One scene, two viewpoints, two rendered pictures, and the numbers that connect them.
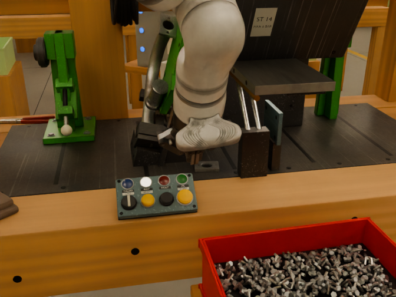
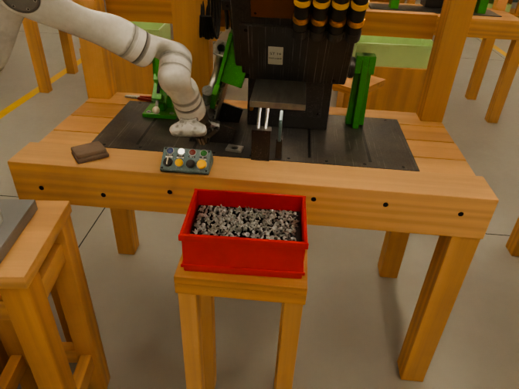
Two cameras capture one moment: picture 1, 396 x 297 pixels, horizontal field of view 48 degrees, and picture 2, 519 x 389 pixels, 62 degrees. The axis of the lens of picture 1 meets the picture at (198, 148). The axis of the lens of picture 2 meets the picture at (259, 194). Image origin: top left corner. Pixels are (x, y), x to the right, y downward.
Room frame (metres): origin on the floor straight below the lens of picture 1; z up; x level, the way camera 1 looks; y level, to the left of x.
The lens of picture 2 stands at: (-0.34, -0.43, 1.59)
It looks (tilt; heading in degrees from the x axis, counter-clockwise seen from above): 33 degrees down; 14
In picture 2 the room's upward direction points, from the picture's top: 3 degrees clockwise
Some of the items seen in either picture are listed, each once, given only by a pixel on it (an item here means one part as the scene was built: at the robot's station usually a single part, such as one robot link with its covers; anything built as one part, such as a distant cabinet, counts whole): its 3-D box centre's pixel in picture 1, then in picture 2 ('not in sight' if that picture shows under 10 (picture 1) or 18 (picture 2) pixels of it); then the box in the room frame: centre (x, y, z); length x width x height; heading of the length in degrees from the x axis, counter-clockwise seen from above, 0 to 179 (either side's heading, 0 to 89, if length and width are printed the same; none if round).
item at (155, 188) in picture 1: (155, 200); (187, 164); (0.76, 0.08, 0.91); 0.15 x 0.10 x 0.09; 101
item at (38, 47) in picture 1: (40, 52); not in sight; (1.13, 0.40, 1.12); 0.07 x 0.03 x 0.08; 11
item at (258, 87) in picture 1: (262, 66); (280, 85); (1.00, -0.15, 1.11); 0.39 x 0.16 x 0.03; 11
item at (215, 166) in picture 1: (206, 166); (234, 148); (0.92, -0.02, 0.90); 0.06 x 0.04 x 0.01; 92
